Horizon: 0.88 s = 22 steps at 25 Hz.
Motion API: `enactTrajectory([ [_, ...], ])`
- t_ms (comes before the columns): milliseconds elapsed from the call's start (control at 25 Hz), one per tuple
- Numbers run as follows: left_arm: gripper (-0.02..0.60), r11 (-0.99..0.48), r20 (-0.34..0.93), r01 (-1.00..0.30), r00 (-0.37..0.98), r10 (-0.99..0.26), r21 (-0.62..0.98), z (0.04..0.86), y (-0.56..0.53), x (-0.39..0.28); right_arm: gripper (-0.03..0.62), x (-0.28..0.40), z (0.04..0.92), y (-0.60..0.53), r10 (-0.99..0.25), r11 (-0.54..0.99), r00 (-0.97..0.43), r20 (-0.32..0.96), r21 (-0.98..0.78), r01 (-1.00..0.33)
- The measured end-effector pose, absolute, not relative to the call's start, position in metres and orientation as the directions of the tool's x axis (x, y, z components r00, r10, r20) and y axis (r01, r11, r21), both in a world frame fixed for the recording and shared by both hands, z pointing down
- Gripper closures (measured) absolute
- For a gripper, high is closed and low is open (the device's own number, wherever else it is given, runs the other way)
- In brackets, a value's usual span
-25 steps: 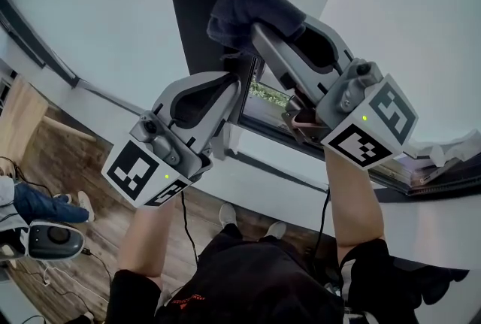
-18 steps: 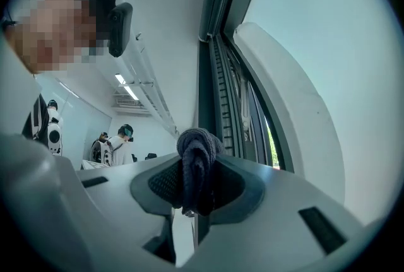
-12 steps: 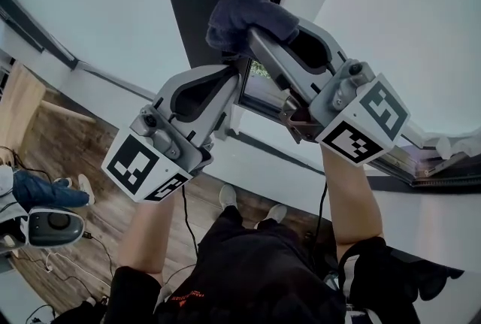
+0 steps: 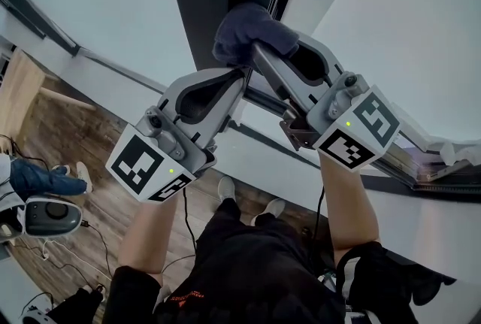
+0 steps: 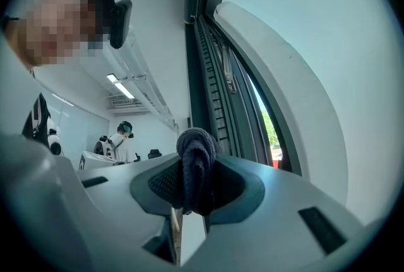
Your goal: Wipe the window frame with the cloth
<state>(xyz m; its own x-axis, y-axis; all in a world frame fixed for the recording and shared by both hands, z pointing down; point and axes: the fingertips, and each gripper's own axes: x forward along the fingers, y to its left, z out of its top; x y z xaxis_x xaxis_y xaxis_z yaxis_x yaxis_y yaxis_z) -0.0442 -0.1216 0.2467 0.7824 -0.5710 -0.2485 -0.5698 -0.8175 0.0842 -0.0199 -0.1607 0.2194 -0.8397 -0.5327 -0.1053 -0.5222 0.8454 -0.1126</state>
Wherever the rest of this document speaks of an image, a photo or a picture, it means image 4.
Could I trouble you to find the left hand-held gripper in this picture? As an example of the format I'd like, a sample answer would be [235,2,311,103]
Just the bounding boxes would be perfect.
[106,68,248,203]

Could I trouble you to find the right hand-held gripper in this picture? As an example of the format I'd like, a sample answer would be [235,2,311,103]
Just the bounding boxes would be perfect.
[252,34,401,173]

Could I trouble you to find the dark blue cleaning cloth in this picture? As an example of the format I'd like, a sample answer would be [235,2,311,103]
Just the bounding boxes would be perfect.
[212,2,301,67]

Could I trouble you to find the person's right forearm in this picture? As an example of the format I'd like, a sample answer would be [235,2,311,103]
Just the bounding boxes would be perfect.
[317,149,381,252]

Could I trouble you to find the person's left forearm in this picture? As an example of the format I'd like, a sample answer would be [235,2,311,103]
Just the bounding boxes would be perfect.
[118,191,180,277]

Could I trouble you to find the person's left white shoe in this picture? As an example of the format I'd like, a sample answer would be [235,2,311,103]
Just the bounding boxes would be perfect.
[217,175,237,203]

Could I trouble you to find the person's white shoe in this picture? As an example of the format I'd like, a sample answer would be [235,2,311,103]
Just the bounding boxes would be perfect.
[217,175,237,203]
[250,198,286,228]

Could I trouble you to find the person's black trousers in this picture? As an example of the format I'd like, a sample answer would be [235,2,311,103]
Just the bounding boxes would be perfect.
[208,197,301,241]

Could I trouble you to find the person's right white shoe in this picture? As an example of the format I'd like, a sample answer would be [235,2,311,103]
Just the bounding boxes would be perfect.
[250,198,286,228]

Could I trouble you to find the white crumpled paper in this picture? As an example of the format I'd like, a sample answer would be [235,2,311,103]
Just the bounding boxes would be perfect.
[439,140,481,168]

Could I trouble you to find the light wooden table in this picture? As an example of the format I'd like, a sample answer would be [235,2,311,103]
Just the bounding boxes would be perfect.
[0,47,97,139]

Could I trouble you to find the person's black shirt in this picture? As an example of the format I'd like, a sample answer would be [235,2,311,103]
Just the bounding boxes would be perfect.
[101,219,418,324]

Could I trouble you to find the grey and white handheld device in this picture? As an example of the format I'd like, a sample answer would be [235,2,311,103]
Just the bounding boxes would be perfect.
[0,196,83,244]

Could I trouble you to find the black office chair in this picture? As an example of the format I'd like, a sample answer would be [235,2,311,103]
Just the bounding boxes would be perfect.
[383,253,458,307]

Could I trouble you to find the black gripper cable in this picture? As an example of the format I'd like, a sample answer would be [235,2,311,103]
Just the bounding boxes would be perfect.
[310,185,326,271]
[160,186,199,275]

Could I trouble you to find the black cable with plug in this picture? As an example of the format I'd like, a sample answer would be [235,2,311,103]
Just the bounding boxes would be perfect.
[79,220,114,292]

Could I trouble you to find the white cable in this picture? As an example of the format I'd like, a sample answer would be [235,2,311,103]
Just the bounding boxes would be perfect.
[40,239,112,283]

